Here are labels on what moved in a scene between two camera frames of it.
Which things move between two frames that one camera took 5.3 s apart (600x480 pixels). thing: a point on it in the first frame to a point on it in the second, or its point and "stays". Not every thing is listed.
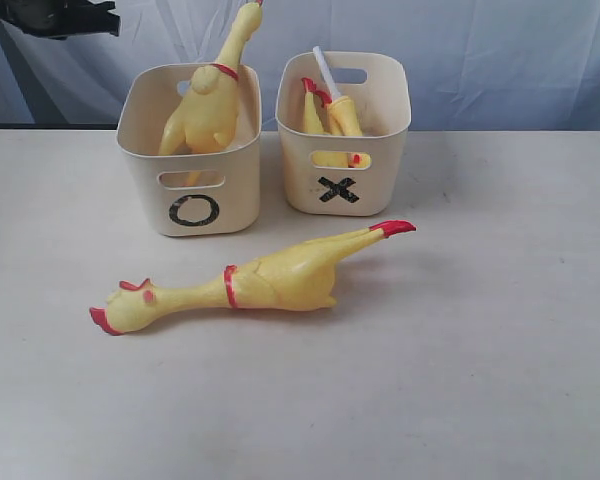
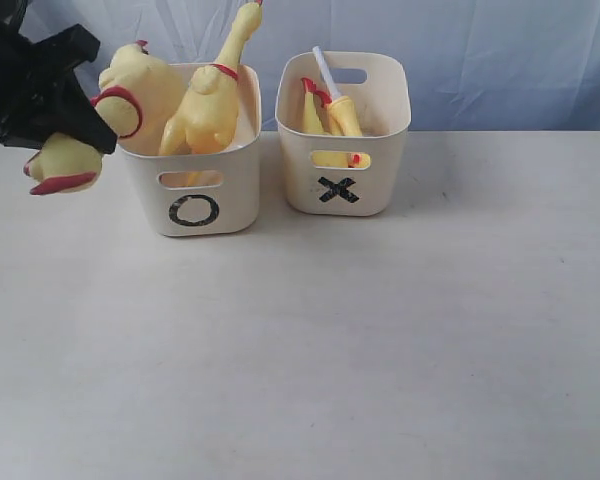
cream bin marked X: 353,174 stays
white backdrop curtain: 474,65 stays
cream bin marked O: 189,195 stays
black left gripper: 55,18 to 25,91
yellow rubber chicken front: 204,117 stays
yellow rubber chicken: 296,275 to 138,94
